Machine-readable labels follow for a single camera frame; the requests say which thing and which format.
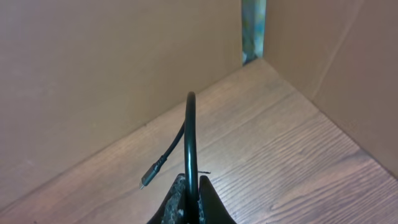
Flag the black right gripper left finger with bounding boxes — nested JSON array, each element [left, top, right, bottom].
[[147, 174, 185, 224]]

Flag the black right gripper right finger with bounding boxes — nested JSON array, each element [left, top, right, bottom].
[[199, 175, 236, 224]]

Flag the black USB cable silver plug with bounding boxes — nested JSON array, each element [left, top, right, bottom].
[[139, 91, 200, 223]]

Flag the teal object behind cardboard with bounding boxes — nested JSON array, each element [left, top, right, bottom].
[[241, 0, 267, 65]]

